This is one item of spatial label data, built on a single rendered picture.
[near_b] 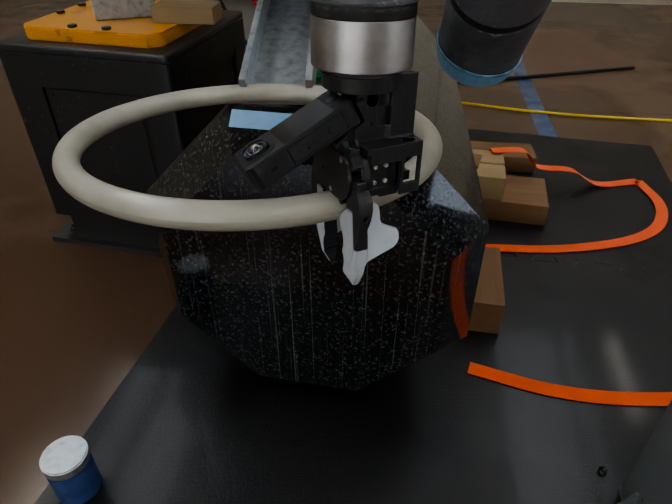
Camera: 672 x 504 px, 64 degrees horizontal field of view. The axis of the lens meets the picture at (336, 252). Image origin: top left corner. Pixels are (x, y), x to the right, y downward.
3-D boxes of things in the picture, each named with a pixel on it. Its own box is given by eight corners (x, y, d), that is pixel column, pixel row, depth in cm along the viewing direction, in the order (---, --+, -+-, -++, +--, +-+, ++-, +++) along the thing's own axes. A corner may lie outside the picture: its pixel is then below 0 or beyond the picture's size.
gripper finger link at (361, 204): (376, 253, 51) (371, 162, 48) (362, 257, 51) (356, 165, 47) (352, 239, 55) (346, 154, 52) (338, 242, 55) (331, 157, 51)
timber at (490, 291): (498, 334, 166) (505, 306, 159) (459, 329, 168) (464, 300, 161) (494, 275, 190) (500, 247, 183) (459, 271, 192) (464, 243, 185)
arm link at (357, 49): (342, 25, 40) (289, 8, 47) (341, 91, 43) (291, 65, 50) (438, 18, 44) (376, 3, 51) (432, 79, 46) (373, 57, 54)
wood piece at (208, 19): (152, 23, 171) (149, 6, 168) (164, 16, 179) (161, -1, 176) (214, 25, 169) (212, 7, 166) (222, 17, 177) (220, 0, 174)
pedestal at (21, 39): (51, 240, 210) (-24, 44, 166) (140, 165, 261) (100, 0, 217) (207, 264, 197) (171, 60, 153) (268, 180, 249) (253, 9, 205)
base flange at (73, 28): (19, 39, 171) (13, 23, 168) (107, 5, 209) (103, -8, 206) (159, 49, 161) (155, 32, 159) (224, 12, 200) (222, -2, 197)
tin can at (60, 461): (86, 459, 132) (71, 427, 124) (111, 482, 127) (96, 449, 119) (48, 490, 125) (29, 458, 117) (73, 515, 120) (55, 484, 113)
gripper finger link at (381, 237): (407, 281, 56) (404, 196, 53) (358, 297, 54) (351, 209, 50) (390, 272, 59) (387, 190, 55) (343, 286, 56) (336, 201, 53)
